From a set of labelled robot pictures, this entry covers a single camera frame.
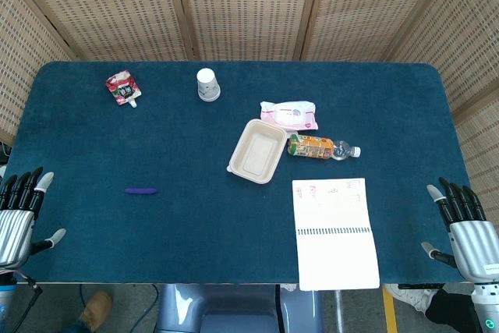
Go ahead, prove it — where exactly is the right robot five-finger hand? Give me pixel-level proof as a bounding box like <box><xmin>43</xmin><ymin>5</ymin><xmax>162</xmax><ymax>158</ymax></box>
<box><xmin>420</xmin><ymin>176</ymin><xmax>499</xmax><ymax>283</ymax></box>

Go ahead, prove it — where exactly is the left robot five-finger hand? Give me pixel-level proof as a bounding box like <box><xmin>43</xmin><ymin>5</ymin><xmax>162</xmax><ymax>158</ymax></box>
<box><xmin>0</xmin><ymin>166</ymin><xmax>67</xmax><ymax>271</ymax></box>

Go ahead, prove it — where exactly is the black trouser leg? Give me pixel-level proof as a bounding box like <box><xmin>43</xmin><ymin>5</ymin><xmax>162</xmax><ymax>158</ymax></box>
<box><xmin>424</xmin><ymin>288</ymin><xmax>475</xmax><ymax>333</ymax></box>

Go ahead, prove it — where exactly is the white sneaker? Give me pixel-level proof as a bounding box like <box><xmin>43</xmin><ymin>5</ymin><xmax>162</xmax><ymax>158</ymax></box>
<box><xmin>385</xmin><ymin>283</ymin><xmax>440</xmax><ymax>314</ymax></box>

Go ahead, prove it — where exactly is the brown shoe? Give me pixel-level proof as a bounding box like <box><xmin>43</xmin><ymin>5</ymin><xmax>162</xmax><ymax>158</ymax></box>
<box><xmin>79</xmin><ymin>291</ymin><xmax>113</xmax><ymax>333</ymax></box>

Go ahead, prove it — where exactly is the white spiral notebook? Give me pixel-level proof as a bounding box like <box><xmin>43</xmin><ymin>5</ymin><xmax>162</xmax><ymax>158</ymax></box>
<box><xmin>292</xmin><ymin>177</ymin><xmax>381</xmax><ymax>292</ymax></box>

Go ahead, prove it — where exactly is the blue table mat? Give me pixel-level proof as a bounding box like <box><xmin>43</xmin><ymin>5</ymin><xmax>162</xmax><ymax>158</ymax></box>
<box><xmin>5</xmin><ymin>60</ymin><xmax>467</xmax><ymax>285</ymax></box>

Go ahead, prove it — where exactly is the woven folding screen panel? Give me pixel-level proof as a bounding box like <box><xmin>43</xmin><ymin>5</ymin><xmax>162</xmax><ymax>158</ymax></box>
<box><xmin>7</xmin><ymin>0</ymin><xmax>196</xmax><ymax>62</ymax></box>
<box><xmin>299</xmin><ymin>0</ymin><xmax>457</xmax><ymax>63</ymax></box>
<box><xmin>0</xmin><ymin>0</ymin><xmax>75</xmax><ymax>147</ymax></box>
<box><xmin>171</xmin><ymin>0</ymin><xmax>324</xmax><ymax>62</ymax></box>
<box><xmin>389</xmin><ymin>0</ymin><xmax>499</xmax><ymax>225</ymax></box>

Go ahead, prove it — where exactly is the red drink pouch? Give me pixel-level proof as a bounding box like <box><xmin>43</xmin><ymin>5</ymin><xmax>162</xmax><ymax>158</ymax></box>
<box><xmin>104</xmin><ymin>69</ymin><xmax>143</xmax><ymax>109</ymax></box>

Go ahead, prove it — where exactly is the orange label plastic bottle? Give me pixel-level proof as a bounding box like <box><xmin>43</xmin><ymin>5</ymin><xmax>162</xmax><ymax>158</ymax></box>
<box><xmin>287</xmin><ymin>133</ymin><xmax>362</xmax><ymax>161</ymax></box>

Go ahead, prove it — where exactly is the white tissue packet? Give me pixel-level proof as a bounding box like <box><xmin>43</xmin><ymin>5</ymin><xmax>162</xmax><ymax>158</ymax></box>
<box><xmin>260</xmin><ymin>101</ymin><xmax>319</xmax><ymax>131</ymax></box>

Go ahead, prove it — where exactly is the blue-grey robot torso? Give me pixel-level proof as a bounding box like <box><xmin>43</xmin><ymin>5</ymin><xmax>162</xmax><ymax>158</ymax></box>
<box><xmin>155</xmin><ymin>282</ymin><xmax>324</xmax><ymax>333</ymax></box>

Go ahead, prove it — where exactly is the beige food container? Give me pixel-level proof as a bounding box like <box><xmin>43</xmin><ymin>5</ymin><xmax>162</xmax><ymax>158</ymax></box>
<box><xmin>226</xmin><ymin>119</ymin><xmax>288</xmax><ymax>186</ymax></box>

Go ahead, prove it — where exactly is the white paper cup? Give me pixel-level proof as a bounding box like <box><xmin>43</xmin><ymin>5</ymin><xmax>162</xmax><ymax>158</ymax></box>
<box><xmin>196</xmin><ymin>68</ymin><xmax>221</xmax><ymax>102</ymax></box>

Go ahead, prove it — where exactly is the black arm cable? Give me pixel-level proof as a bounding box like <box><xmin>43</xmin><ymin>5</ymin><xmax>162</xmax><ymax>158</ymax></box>
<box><xmin>13</xmin><ymin>273</ymin><xmax>44</xmax><ymax>328</ymax></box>

